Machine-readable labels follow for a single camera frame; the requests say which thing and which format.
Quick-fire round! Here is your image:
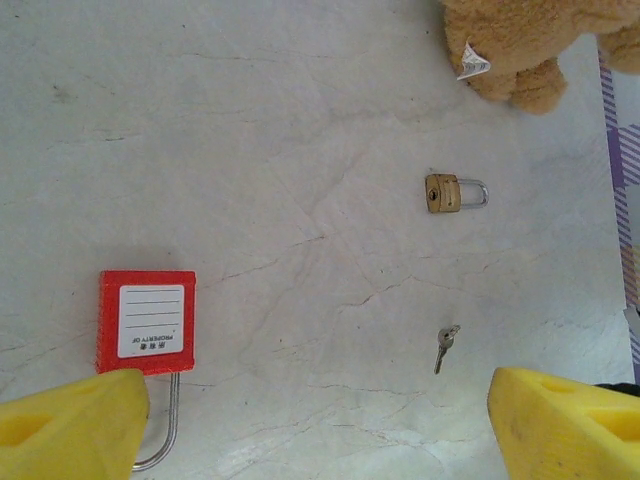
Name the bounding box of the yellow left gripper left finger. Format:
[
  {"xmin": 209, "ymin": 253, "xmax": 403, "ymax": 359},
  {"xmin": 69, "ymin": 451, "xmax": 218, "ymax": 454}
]
[{"xmin": 0, "ymin": 368, "xmax": 151, "ymax": 480}]

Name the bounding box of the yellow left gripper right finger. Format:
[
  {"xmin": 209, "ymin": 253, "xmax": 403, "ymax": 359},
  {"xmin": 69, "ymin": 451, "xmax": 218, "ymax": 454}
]
[{"xmin": 488, "ymin": 366, "xmax": 640, "ymax": 480}]

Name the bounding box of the red safety padlock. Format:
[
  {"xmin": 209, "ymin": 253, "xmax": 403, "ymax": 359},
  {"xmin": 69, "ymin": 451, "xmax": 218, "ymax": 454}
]
[{"xmin": 94, "ymin": 269, "xmax": 197, "ymax": 473}]

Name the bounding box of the small silver key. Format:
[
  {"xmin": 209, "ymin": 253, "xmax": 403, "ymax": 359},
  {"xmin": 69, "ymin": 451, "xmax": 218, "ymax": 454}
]
[{"xmin": 432, "ymin": 323, "xmax": 462, "ymax": 376}]

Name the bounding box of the small brass padlock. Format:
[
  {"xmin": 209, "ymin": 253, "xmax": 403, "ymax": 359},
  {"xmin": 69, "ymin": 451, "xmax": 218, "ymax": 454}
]
[{"xmin": 424, "ymin": 172, "xmax": 490, "ymax": 215}]

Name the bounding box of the brown plush teddy bear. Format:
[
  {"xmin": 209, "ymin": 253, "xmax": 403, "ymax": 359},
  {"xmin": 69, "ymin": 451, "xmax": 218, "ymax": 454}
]
[{"xmin": 438, "ymin": 0, "xmax": 640, "ymax": 117}]

